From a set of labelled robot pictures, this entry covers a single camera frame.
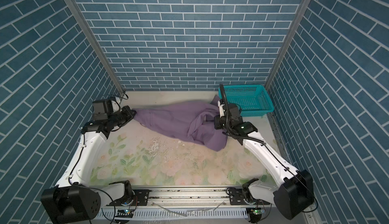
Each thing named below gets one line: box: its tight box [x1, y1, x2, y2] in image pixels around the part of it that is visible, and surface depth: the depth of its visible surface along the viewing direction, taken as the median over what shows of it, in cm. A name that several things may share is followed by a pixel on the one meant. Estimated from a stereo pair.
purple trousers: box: [132, 95, 228, 152], surface depth 87 cm
